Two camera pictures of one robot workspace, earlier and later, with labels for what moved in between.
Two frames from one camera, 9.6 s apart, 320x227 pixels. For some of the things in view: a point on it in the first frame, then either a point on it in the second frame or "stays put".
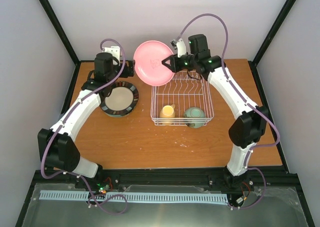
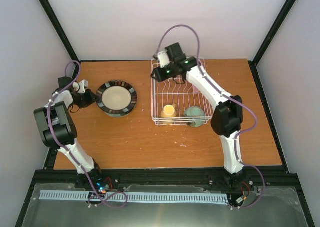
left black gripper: x=128 y=69 → x=90 y=99
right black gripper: x=175 y=66 → x=160 y=77
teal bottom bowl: x=118 y=115 stays put
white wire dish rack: x=185 y=100 stays put
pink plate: x=148 y=56 → x=196 y=90
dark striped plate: x=123 y=99 stays put
